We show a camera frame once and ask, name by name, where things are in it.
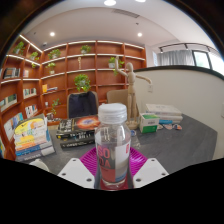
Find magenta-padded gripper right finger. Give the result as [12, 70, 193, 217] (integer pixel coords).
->
[128, 146, 170, 189]

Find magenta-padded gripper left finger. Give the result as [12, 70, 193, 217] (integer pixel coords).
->
[57, 147, 100, 190]

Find clear plastic water bottle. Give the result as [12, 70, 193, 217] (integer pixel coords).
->
[94, 102, 132, 191]

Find stack of black books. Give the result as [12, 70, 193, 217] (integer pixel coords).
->
[55, 114, 101, 149]

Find small green white box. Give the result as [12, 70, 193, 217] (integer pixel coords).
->
[138, 112, 160, 134]

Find stack of colourful books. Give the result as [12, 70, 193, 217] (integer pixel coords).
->
[13, 113, 56, 163]

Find dark blue office chair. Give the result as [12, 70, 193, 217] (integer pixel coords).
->
[66, 90, 100, 119]

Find wooden artist mannequin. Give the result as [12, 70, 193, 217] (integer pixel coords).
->
[114, 59, 153, 130]

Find wooden bookshelf unit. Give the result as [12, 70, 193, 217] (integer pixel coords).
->
[0, 33, 148, 159]

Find grey curtain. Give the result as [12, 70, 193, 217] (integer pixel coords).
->
[156, 49, 196, 67]

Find dark framed window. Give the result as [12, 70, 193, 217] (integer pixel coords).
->
[192, 49, 224, 76]

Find round ceiling lights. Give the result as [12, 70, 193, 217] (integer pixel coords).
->
[49, 0, 147, 38]

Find black ceiling track rail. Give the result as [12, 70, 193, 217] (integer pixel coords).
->
[158, 42, 214, 54]

